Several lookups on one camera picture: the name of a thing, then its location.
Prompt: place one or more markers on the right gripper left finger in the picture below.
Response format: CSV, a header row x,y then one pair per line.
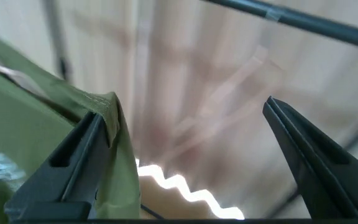
x,y
79,168

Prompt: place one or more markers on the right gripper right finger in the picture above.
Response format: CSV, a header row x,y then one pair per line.
x,y
322,171

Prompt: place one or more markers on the green long-sleeved shirt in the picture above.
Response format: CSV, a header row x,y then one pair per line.
x,y
20,124

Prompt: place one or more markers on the black clothes rack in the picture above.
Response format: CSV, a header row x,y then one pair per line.
x,y
322,26

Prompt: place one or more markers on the beige curtain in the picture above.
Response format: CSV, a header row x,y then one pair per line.
x,y
166,31

